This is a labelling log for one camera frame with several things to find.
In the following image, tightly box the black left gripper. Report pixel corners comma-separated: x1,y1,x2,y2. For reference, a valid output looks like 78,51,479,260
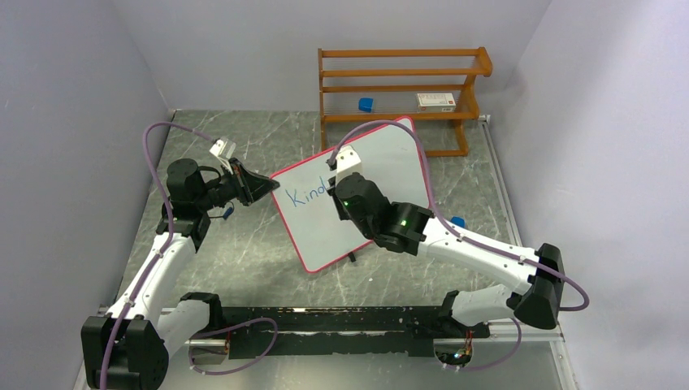
195,158,279,210

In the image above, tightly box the blue marker cap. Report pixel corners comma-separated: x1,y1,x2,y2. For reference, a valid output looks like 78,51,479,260
222,207,235,220

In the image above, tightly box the pink framed whiteboard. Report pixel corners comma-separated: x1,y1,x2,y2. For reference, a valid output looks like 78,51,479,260
271,125,430,273

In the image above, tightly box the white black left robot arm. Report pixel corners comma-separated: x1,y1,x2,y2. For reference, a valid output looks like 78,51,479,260
81,158,280,389

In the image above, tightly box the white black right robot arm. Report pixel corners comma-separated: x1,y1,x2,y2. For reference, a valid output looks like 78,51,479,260
327,173,564,336

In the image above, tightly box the blue eraser on shelf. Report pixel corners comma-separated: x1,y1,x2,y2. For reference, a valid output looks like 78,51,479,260
357,97,375,113

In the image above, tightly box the blue eraser on table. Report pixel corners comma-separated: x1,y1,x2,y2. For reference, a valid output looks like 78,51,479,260
450,216,466,228

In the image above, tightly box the orange wooden shelf rack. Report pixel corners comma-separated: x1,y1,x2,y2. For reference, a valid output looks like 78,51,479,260
317,46,494,158

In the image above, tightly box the white cardboard box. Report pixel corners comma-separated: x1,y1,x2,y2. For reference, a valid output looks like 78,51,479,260
416,93,457,113

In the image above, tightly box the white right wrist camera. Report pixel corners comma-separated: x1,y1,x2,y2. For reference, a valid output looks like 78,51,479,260
334,145,362,184

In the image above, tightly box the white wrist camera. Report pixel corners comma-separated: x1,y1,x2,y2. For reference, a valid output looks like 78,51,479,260
334,145,362,184
209,137,236,175

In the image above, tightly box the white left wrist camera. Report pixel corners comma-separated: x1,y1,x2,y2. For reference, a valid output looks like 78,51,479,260
209,137,236,175

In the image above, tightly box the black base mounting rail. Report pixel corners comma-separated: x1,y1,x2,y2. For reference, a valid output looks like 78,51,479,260
189,305,490,359

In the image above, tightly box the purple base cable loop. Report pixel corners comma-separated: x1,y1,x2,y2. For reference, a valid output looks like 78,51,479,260
185,317,279,377

